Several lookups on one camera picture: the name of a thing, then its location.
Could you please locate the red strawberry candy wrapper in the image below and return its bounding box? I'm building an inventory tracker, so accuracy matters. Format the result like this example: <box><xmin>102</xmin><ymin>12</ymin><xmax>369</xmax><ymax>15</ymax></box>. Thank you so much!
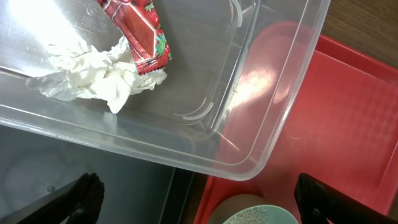
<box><xmin>98</xmin><ymin>0</ymin><xmax>172</xmax><ymax>75</ymax></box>

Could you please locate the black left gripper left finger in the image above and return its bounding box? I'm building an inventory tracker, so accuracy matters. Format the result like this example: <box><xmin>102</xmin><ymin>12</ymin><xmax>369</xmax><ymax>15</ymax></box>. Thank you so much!
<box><xmin>1</xmin><ymin>172</ymin><xmax>105</xmax><ymax>224</ymax></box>

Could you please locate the white tissue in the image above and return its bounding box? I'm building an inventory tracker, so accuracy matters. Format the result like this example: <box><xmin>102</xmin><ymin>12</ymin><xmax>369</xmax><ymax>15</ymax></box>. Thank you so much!
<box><xmin>26</xmin><ymin>37</ymin><xmax>167</xmax><ymax>114</ymax></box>

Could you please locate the white rice pile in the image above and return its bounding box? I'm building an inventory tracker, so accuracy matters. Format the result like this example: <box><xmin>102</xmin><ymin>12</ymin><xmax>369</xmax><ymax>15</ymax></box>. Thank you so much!
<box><xmin>225</xmin><ymin>207</ymin><xmax>269</xmax><ymax>224</ymax></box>

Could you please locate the black plastic tray bin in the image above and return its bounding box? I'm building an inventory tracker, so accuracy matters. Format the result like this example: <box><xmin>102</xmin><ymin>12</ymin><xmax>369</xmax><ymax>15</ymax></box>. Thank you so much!
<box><xmin>1</xmin><ymin>126</ymin><xmax>193</xmax><ymax>223</ymax></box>

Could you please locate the green bowl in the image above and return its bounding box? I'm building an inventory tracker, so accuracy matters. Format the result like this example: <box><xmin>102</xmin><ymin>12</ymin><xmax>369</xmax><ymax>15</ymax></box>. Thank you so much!
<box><xmin>206</xmin><ymin>194</ymin><xmax>298</xmax><ymax>224</ymax></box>

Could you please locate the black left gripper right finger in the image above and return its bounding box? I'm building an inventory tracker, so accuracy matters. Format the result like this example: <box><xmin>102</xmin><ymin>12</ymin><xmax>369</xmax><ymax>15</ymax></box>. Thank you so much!
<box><xmin>294</xmin><ymin>173</ymin><xmax>397</xmax><ymax>224</ymax></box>

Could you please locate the clear plastic waste bin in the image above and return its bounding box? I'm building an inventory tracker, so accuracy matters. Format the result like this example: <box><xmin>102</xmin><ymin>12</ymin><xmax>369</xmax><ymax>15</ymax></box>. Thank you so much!
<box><xmin>1</xmin><ymin>0</ymin><xmax>330</xmax><ymax>181</ymax></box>

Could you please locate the red serving tray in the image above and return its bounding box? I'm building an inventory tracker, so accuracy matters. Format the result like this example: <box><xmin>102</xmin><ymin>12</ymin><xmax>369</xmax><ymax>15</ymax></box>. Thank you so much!
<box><xmin>195</xmin><ymin>36</ymin><xmax>397</xmax><ymax>223</ymax></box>

